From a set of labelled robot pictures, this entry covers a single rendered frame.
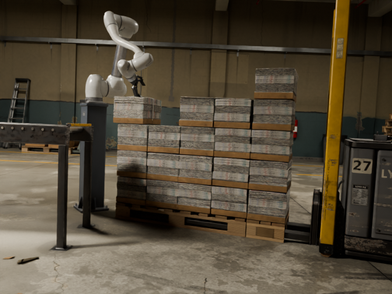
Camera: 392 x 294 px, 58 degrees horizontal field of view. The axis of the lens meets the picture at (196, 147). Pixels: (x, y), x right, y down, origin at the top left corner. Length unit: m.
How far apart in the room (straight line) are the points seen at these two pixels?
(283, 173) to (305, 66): 7.54
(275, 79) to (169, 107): 7.08
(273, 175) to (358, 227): 0.66
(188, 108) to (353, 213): 1.42
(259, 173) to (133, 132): 1.11
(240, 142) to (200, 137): 0.32
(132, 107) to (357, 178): 1.81
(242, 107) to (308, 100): 7.33
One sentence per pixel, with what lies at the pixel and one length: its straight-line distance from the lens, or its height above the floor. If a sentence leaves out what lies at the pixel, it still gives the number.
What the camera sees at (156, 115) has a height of 0.92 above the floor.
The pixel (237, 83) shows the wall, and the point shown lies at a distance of 9.70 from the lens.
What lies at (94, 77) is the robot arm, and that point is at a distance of 3.46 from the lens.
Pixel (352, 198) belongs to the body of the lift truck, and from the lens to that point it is 2.57.
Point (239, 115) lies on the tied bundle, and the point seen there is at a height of 0.94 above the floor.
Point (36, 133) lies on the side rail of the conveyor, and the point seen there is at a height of 0.74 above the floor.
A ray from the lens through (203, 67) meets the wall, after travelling 9.72.
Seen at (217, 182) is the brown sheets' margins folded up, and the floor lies 0.40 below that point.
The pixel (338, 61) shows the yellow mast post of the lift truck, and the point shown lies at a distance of 2.53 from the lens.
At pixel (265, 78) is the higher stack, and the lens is 2.74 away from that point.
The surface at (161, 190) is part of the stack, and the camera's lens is 3.00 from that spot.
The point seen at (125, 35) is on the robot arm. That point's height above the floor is 1.63.
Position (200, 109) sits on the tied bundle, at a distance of 2.84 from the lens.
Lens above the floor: 0.85
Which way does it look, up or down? 4 degrees down
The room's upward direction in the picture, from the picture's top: 3 degrees clockwise
